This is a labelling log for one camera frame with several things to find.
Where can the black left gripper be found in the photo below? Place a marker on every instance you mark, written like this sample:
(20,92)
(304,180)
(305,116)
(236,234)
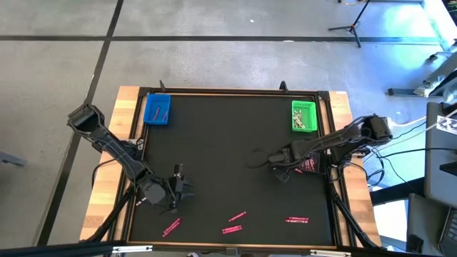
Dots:
(176,189)

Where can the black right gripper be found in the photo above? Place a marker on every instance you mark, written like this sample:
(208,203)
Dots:
(285,160)

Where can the green plastic basket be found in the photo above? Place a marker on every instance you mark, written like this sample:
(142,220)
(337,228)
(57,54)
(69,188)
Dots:
(310,116)

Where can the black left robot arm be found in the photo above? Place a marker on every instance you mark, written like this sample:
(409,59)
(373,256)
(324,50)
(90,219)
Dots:
(114,150)

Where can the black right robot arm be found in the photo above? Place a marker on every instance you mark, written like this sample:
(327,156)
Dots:
(328,142)

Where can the black plastic basket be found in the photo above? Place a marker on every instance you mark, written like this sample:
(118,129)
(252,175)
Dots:
(321,167)

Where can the black table mat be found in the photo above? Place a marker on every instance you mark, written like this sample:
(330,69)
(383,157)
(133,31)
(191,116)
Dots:
(214,142)

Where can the blue plastic basket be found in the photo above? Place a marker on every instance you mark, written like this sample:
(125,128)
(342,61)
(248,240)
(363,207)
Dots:
(148,101)

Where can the black desk leg bar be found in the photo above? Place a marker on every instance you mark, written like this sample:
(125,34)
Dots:
(400,92)

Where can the black overhead beam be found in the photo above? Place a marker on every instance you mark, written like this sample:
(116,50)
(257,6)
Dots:
(53,250)

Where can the black tripod stand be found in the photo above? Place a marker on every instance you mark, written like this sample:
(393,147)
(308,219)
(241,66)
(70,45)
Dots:
(353,26)

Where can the grey cabinet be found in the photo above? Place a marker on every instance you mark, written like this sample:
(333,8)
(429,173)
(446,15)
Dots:
(425,221)

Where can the grey desk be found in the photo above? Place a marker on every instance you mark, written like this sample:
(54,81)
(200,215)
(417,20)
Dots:
(439,171)

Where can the white marker tag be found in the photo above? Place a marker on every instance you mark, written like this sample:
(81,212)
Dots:
(448,125)

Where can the dark laptop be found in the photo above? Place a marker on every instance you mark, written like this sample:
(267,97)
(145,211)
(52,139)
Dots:
(451,232)

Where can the grey floor object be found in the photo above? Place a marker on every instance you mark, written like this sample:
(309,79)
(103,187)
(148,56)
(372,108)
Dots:
(10,159)

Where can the black frame bracket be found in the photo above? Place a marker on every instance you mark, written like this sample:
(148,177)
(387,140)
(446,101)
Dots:
(283,86)
(162,85)

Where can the silver metal bracket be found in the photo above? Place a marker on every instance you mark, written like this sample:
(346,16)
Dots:
(132,249)
(330,253)

